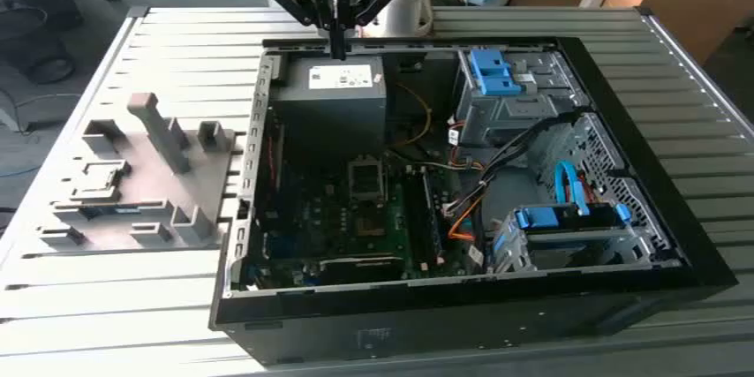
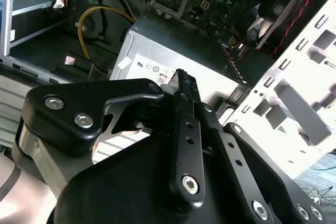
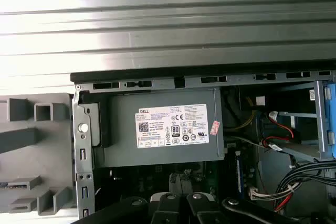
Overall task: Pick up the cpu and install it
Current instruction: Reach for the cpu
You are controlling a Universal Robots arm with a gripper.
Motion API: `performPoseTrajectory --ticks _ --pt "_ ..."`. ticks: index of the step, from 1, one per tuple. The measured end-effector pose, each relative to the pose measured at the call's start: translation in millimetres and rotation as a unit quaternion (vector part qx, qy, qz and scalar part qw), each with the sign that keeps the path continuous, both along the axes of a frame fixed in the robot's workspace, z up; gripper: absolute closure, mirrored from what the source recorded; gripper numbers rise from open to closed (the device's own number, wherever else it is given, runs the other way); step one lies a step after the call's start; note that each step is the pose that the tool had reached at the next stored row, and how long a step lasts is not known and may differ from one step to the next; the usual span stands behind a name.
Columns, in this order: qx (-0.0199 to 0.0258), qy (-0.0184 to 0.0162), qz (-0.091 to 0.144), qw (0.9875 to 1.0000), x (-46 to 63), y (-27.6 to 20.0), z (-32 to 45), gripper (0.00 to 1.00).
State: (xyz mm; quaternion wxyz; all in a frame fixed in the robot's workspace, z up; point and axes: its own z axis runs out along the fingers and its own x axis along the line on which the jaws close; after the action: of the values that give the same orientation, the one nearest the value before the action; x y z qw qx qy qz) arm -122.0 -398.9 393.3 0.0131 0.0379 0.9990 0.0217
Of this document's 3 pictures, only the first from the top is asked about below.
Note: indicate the CPU socket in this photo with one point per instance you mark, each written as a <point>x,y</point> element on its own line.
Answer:
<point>369,224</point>

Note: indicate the grey power supply unit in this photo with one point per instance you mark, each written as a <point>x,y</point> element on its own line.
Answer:
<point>329,103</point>

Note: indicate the blue plastic drive carrier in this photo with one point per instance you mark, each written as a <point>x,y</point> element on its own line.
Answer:
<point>491,72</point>

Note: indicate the grey metal drive cage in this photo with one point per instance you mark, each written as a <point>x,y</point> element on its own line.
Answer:
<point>530,107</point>

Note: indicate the black RAM slot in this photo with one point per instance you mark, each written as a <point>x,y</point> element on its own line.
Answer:
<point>415,213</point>
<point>431,213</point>
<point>437,213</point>
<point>423,213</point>

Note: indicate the green motherboard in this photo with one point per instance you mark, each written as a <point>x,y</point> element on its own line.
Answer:
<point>317,222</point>

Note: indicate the grey parts rack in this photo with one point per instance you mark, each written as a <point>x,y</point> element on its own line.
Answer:
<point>147,200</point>

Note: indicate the RAM stick with blue label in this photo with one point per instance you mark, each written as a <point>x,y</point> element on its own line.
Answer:
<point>108,211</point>

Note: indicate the blue expansion slot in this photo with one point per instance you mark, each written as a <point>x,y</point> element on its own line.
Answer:
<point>279,246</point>

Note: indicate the black graphics card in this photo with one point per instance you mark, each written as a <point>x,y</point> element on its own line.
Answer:
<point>359,269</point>

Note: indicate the grey metal disk bay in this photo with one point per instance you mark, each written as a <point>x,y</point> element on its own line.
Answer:
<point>588,244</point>

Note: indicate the black open PC case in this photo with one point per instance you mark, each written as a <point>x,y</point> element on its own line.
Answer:
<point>412,328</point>

